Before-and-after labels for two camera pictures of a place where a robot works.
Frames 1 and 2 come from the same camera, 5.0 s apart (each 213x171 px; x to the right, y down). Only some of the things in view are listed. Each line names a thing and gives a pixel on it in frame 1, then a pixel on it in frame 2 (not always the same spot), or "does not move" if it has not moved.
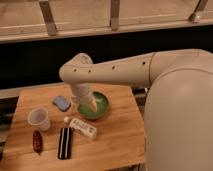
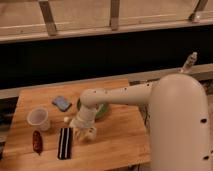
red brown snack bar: x=37 y=141 does not move
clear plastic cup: x=39 y=118 does not move
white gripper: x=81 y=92 -> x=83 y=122
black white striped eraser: x=65 y=144 does not move
